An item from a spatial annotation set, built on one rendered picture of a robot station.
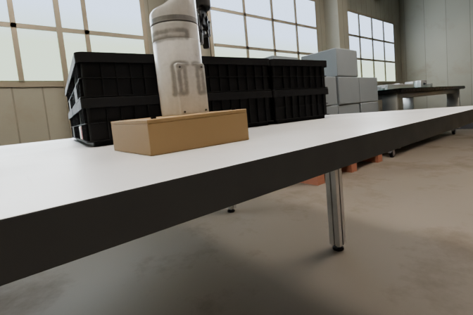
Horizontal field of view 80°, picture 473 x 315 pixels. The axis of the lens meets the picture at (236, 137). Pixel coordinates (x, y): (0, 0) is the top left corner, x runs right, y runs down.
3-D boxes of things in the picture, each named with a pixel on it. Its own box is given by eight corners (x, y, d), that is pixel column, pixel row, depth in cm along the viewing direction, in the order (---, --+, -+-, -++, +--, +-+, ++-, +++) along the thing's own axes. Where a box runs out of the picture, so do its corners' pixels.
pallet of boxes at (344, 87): (319, 156, 424) (312, 67, 413) (382, 161, 351) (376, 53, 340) (253, 174, 341) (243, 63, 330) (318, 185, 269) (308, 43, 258)
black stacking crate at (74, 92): (195, 96, 83) (191, 58, 82) (81, 102, 67) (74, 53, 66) (155, 106, 116) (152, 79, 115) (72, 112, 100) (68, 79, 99)
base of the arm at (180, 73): (215, 111, 57) (206, 22, 55) (173, 115, 51) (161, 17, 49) (193, 112, 64) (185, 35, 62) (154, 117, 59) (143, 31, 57)
